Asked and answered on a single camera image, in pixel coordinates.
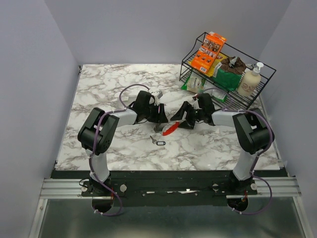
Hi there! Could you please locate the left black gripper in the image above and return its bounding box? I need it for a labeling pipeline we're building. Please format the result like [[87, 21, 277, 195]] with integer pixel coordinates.
[[143, 103, 168, 124]]

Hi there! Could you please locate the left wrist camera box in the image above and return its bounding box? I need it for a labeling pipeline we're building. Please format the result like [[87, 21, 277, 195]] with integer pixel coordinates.
[[151, 90, 163, 100]]

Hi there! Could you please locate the white green pouch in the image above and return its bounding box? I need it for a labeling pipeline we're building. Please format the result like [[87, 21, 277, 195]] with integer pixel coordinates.
[[181, 72, 227, 102]]

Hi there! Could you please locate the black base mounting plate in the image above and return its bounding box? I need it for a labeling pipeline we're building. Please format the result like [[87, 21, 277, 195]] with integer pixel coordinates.
[[51, 170, 268, 208]]

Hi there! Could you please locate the cream pump soap bottle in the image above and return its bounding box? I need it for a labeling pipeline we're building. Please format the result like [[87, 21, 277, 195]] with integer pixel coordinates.
[[237, 62, 264, 97]]

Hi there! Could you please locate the orange snack box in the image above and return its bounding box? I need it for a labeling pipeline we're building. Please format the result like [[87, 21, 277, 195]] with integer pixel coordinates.
[[191, 32, 227, 73]]

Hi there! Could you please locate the black wire shelf rack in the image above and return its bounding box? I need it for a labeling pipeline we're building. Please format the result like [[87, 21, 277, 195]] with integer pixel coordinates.
[[179, 32, 276, 109]]

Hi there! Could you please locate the black key tag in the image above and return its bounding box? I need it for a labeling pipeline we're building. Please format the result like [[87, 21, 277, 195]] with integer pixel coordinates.
[[156, 141, 166, 146]]

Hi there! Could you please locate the aluminium extrusion rail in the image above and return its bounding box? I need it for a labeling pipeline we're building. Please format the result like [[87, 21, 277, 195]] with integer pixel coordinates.
[[39, 178, 87, 199]]

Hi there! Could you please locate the small silver key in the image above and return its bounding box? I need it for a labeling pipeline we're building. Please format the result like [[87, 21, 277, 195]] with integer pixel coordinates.
[[150, 136, 157, 144]]

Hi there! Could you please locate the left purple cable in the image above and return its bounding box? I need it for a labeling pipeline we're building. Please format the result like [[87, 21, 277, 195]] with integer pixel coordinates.
[[88, 84, 154, 217]]

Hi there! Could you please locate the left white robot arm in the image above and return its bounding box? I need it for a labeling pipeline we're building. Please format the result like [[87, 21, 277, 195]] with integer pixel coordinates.
[[77, 90, 168, 196]]

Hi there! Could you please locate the yellow snack packet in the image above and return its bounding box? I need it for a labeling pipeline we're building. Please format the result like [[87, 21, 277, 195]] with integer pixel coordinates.
[[206, 53, 228, 77]]

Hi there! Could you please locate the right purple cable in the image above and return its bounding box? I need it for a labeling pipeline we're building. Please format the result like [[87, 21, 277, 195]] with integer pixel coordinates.
[[194, 87, 275, 216]]

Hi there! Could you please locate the green and brown bag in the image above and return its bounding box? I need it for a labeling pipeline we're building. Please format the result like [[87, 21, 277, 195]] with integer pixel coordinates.
[[212, 57, 246, 91]]

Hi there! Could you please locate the purple cable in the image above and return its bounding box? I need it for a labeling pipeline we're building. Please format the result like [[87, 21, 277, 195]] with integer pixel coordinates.
[[194, 87, 275, 216], [88, 84, 154, 217]]

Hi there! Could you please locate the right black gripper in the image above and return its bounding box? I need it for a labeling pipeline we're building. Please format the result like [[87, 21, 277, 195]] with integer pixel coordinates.
[[170, 101, 205, 130]]

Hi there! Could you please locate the metal keyring coil red holder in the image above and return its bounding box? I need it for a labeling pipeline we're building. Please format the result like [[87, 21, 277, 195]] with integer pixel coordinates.
[[154, 121, 181, 136]]

